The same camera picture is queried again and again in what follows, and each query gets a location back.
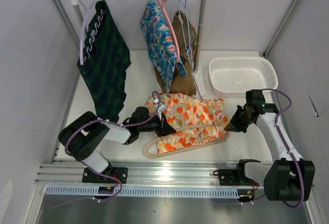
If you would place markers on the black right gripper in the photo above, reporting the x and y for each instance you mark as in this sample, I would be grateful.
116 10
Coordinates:
235 125

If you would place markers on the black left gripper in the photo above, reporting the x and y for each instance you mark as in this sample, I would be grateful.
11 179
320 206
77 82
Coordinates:
163 128

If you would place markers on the beige plastic hanger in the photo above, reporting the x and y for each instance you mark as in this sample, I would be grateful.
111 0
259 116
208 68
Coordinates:
185 147

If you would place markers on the orange floral cloth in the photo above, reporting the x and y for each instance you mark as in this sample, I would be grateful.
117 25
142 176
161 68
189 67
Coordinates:
190 121

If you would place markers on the blue floral skirt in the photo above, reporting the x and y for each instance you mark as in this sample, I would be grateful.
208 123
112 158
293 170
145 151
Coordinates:
161 47

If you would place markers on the pink plastic hanger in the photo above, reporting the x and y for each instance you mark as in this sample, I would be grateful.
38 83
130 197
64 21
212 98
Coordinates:
162 5

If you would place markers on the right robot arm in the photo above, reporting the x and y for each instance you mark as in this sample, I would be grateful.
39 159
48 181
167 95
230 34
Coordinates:
290 178

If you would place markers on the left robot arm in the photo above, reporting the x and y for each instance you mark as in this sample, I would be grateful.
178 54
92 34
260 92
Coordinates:
82 137

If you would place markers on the dark green plaid skirt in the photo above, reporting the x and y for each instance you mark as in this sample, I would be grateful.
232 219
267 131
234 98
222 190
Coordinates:
103 62

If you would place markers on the tan khaki skirt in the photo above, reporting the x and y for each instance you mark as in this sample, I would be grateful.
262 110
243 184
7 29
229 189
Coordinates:
180 84

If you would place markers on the lavender wavy hanger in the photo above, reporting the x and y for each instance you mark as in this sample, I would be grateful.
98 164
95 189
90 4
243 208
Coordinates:
88 38

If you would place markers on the white perforated plastic basket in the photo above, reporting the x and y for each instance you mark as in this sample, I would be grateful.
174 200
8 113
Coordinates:
233 76

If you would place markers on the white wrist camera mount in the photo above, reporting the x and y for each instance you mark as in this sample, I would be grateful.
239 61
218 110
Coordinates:
160 107

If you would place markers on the aluminium mounting rail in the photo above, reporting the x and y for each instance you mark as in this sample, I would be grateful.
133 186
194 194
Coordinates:
140 173

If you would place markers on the slotted cable duct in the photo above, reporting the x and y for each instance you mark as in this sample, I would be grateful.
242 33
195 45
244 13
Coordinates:
143 191

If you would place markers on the blue wire hanger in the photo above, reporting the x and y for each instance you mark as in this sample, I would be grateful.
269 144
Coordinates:
185 27

